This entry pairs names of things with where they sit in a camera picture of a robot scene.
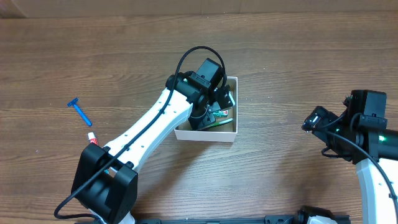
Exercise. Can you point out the blue disposable razor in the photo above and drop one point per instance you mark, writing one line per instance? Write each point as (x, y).
(73, 103)

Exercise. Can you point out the red teal toothpaste tube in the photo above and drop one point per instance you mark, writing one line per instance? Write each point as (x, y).
(92, 138)

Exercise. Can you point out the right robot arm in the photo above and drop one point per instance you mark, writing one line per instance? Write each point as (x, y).
(360, 135)

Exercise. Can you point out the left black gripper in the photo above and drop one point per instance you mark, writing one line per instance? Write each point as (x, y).
(210, 115)

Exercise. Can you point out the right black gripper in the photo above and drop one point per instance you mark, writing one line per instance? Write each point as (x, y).
(314, 121)

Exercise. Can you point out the green white soap packet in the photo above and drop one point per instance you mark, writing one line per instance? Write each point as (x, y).
(221, 113)

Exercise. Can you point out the white cardboard box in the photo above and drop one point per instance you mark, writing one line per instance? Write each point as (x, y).
(223, 133)

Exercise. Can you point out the green white toothbrush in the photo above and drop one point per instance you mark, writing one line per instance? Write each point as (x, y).
(218, 123)

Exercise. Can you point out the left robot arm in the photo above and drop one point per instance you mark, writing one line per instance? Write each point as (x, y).
(106, 177)

